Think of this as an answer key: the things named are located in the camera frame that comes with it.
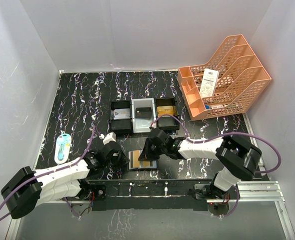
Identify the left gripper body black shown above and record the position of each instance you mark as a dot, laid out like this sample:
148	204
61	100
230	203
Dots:
118	161

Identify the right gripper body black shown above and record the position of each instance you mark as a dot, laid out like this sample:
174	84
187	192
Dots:
156	151

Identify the gold credit card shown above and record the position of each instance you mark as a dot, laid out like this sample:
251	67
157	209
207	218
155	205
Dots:
148	164
166	110
134	162

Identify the black card holder wallet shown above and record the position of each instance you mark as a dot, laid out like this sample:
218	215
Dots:
140	169

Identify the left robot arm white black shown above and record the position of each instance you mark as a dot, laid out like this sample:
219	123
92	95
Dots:
29	188

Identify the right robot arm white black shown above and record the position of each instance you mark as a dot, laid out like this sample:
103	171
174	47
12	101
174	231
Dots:
239	158

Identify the black credit card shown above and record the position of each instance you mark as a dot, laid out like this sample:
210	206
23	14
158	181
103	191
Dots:
143	113

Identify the gold credit card in bin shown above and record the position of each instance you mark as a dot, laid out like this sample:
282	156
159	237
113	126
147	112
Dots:
166	110

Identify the silver credit card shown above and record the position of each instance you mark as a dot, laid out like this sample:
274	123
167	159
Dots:
121	114

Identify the black right bin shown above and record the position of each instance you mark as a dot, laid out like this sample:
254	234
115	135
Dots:
167	122

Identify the black bin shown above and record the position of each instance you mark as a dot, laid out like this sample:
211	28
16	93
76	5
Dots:
121	127
167	122

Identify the white middle bin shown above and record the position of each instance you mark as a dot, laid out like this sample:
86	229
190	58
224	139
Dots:
142	125

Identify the black left bin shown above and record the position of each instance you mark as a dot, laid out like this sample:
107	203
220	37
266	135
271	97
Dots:
121	127

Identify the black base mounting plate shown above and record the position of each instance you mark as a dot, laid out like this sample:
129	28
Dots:
156	194

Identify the blue white packaged item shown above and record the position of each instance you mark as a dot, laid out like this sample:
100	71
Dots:
62	148

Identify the small label box in organizer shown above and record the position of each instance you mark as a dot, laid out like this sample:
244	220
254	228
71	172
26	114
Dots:
216	107

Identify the white paper receipt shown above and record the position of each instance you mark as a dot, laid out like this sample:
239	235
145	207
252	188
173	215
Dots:
208	83

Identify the orange plastic desk organizer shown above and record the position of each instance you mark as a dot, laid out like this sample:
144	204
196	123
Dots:
242	78

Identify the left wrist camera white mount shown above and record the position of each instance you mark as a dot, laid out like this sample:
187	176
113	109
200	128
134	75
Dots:
110	137

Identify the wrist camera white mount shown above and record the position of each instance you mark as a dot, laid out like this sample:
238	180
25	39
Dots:
153	126
110	137

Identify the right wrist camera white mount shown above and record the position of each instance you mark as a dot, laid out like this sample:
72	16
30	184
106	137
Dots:
153	126

